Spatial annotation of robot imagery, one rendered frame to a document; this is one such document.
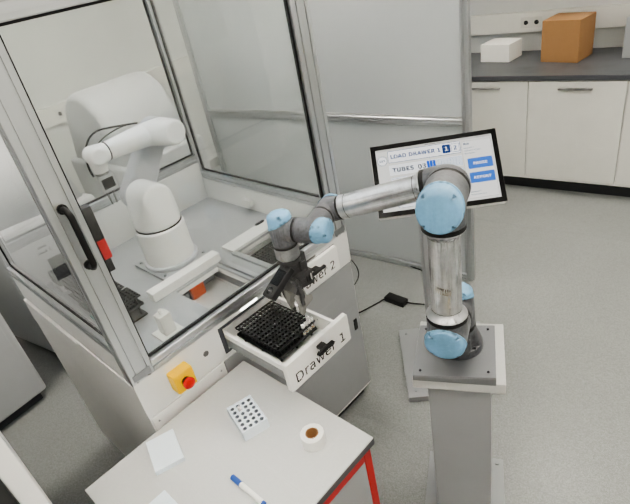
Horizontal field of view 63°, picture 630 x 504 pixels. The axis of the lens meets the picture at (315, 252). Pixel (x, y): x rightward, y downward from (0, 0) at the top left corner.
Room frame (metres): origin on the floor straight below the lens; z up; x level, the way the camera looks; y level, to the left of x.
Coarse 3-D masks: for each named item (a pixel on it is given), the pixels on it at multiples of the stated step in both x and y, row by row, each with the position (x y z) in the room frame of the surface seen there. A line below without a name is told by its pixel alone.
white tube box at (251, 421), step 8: (240, 400) 1.18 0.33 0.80; (248, 400) 1.18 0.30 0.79; (232, 408) 1.16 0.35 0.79; (248, 408) 1.14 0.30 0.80; (256, 408) 1.14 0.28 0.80; (232, 416) 1.12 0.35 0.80; (240, 416) 1.12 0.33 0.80; (248, 416) 1.11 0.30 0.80; (256, 416) 1.11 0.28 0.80; (264, 416) 1.10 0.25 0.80; (240, 424) 1.09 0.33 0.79; (248, 424) 1.08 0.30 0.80; (256, 424) 1.07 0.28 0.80; (264, 424) 1.08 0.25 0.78; (240, 432) 1.08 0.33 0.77; (248, 432) 1.06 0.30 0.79; (256, 432) 1.07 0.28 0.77
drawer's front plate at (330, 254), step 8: (328, 248) 1.77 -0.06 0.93; (336, 248) 1.78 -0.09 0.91; (320, 256) 1.72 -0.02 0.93; (328, 256) 1.74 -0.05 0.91; (336, 256) 1.77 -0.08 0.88; (312, 264) 1.68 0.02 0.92; (320, 264) 1.71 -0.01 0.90; (328, 264) 1.74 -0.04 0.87; (336, 264) 1.77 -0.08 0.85; (328, 272) 1.73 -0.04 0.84; (320, 280) 1.70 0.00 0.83; (304, 288) 1.64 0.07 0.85; (312, 288) 1.67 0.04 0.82
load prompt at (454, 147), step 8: (440, 144) 2.00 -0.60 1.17; (448, 144) 1.99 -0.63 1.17; (456, 144) 1.98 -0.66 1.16; (392, 152) 2.03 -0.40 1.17; (400, 152) 2.02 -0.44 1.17; (408, 152) 2.01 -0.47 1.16; (416, 152) 2.00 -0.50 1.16; (424, 152) 1.99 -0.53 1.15; (432, 152) 1.99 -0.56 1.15; (440, 152) 1.98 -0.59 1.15; (448, 152) 1.97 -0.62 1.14; (456, 152) 1.96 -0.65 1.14; (392, 160) 2.00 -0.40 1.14; (400, 160) 2.00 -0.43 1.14; (408, 160) 1.99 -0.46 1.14
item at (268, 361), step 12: (264, 300) 1.56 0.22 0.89; (276, 300) 1.56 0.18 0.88; (252, 312) 1.52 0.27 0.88; (312, 312) 1.42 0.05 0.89; (324, 324) 1.38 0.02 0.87; (228, 336) 1.39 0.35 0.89; (312, 336) 1.37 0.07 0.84; (240, 348) 1.35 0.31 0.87; (252, 348) 1.30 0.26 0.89; (252, 360) 1.31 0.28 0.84; (264, 360) 1.26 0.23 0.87; (276, 360) 1.22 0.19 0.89; (276, 372) 1.22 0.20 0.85
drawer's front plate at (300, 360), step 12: (336, 324) 1.30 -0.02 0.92; (348, 324) 1.34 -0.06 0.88; (324, 336) 1.26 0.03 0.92; (336, 336) 1.29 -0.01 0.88; (348, 336) 1.33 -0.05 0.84; (312, 348) 1.22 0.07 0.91; (336, 348) 1.29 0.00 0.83; (288, 360) 1.17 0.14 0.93; (300, 360) 1.18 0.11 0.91; (312, 360) 1.21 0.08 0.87; (324, 360) 1.25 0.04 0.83; (288, 372) 1.15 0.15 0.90; (300, 372) 1.18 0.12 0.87; (312, 372) 1.21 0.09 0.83; (288, 384) 1.15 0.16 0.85; (300, 384) 1.17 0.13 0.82
